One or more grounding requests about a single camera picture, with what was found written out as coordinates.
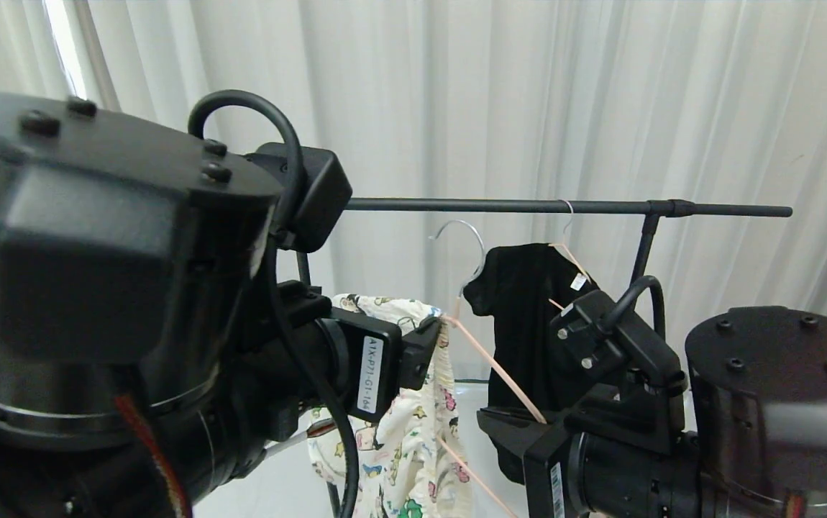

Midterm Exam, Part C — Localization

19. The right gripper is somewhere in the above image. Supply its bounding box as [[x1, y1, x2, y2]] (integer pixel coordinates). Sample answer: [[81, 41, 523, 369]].
[[477, 406, 709, 518]]

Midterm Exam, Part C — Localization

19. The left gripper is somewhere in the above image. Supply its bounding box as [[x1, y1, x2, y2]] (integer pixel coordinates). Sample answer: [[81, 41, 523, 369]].
[[280, 284, 444, 424]]

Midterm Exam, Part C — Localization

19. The pink clothes hanger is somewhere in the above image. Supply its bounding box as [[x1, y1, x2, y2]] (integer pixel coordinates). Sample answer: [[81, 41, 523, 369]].
[[429, 219, 551, 518], [547, 200, 593, 312]]

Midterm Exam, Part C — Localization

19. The cream printed garment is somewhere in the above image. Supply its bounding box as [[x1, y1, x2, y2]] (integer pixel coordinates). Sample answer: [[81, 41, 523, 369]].
[[307, 294, 473, 518]]

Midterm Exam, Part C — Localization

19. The black garment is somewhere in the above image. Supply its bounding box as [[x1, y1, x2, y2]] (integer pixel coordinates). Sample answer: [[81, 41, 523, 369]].
[[462, 243, 601, 484]]

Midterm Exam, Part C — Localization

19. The black clothes rack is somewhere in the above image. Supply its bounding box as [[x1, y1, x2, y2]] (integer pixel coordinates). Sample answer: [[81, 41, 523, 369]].
[[295, 198, 794, 518]]

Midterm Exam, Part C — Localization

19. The white curtain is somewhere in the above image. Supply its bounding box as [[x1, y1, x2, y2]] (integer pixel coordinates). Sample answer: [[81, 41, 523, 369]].
[[0, 0, 827, 382]]

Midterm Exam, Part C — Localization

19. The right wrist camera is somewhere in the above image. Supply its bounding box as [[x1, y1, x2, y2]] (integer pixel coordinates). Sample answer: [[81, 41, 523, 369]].
[[549, 289, 689, 455]]

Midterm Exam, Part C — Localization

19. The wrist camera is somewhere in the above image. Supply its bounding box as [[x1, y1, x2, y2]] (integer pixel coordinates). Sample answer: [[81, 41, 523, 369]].
[[245, 142, 354, 254], [549, 289, 689, 455]]

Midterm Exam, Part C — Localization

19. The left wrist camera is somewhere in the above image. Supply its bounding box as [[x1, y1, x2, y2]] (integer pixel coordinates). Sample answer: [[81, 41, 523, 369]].
[[245, 142, 354, 254]]

